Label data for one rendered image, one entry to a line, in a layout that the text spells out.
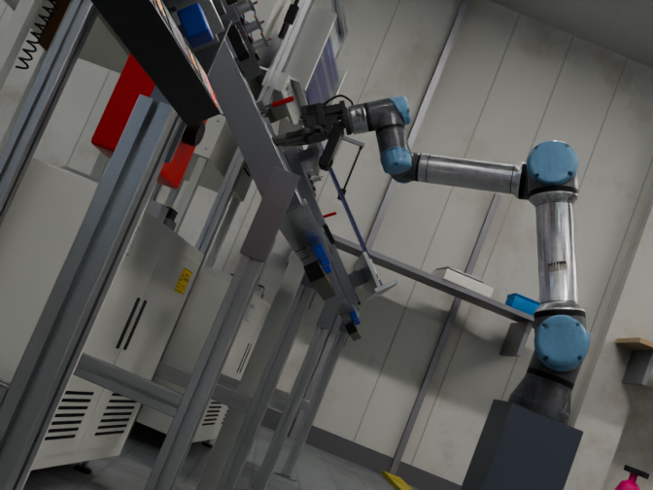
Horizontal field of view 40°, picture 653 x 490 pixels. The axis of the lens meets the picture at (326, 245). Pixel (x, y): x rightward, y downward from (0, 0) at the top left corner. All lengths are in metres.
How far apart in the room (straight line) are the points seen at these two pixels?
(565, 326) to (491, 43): 4.46
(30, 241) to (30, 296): 0.10
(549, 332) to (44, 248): 1.10
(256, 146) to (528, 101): 4.74
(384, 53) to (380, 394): 2.27
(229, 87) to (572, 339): 0.94
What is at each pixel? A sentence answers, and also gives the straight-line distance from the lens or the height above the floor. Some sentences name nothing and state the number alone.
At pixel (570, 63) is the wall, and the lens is 6.51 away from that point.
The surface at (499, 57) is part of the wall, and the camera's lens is 6.38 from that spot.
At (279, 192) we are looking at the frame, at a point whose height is 0.72.
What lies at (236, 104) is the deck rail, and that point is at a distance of 1.73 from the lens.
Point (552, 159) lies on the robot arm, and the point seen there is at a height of 1.11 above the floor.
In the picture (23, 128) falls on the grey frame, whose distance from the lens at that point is 1.80.
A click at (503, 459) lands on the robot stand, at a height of 0.42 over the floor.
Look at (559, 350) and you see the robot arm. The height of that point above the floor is 0.69.
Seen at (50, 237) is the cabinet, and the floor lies 0.49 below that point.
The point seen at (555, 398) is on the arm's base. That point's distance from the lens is 2.21.
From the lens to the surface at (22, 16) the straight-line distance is 1.94.
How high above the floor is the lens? 0.45
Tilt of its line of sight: 8 degrees up
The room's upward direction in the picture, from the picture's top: 22 degrees clockwise
